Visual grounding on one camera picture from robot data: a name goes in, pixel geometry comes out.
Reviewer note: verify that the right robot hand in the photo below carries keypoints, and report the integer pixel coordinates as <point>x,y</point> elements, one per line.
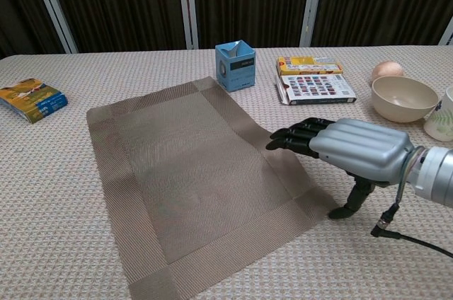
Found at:
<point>364,151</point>

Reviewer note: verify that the light brown bowl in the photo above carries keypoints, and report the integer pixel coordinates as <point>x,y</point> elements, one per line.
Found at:
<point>403,102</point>

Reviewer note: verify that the brown woven placemat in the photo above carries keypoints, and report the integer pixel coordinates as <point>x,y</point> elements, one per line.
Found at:
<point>198,179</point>

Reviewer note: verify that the white box with colour swatches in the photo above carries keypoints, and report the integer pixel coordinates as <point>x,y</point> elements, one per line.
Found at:
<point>315,87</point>

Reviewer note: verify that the white floral paper cup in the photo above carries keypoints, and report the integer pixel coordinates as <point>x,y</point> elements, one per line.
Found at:
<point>442,123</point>

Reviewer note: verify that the pink round object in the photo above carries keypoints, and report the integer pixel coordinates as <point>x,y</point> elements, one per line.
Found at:
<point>387,68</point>

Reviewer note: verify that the yellow snack box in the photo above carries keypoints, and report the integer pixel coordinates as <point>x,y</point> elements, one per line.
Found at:
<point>308,64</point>

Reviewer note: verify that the open light blue carton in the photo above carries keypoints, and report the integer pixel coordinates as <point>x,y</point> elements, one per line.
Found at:
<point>239,73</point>

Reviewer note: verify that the beige woven tablecloth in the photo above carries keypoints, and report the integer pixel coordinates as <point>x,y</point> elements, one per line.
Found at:
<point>46,190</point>

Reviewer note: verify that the orange and blue packet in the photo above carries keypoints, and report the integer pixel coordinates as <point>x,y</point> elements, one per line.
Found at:
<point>33,100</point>

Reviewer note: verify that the silver partition post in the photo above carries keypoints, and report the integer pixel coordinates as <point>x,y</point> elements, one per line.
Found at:
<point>446,33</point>
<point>53,6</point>
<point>187,3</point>
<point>312,3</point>

